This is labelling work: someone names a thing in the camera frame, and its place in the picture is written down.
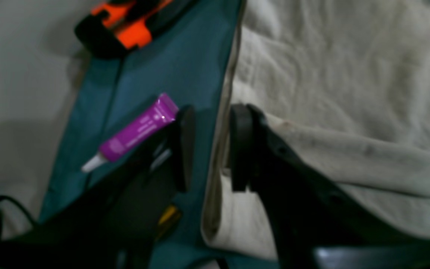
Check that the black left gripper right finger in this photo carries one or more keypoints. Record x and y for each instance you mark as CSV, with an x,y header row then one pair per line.
x,y
314,223

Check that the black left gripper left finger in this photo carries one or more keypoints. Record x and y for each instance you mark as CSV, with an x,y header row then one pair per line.
x,y
115,223

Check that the beige T-shirt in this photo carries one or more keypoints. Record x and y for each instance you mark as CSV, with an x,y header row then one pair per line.
x,y
346,83

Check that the yellow green battery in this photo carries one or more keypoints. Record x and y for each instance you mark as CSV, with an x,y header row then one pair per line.
x,y
168,222

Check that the purple tube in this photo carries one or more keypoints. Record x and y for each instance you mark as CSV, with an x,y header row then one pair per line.
x,y
160,114

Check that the blue table cloth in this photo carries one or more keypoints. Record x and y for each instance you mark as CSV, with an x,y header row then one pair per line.
x,y
188,62

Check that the orange black utility knife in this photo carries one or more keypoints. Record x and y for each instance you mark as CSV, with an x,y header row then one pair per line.
x,y
116,27

